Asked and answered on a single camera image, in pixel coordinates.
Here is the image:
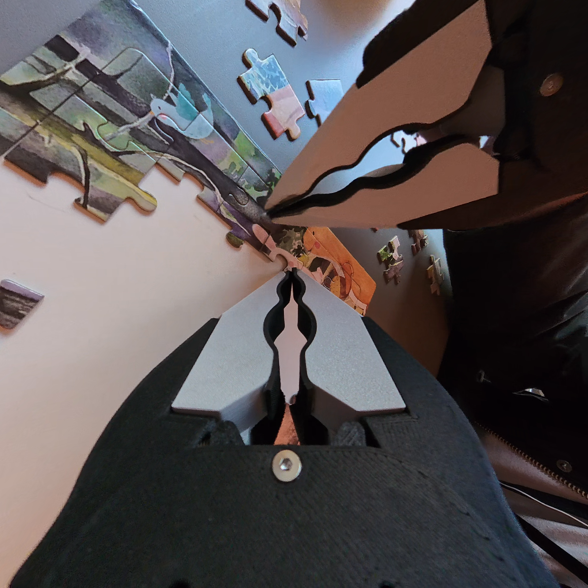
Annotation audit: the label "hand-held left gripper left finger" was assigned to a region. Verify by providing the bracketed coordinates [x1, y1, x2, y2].
[171, 271, 295, 432]

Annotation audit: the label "thin white cable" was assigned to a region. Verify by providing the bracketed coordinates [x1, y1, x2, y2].
[500, 480, 588, 524]

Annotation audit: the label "person's dark jacket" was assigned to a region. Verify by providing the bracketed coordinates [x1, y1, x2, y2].
[436, 193, 588, 501]

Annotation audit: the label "puzzle pieces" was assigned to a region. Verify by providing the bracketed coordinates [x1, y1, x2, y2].
[236, 0, 446, 297]

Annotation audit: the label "partly assembled jigsaw puzzle board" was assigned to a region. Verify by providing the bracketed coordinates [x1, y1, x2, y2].
[0, 0, 377, 579]

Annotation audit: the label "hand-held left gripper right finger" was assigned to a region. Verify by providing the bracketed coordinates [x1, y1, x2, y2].
[289, 270, 407, 432]

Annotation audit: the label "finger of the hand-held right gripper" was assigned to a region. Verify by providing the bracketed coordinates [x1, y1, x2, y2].
[269, 135, 501, 230]
[266, 0, 511, 216]

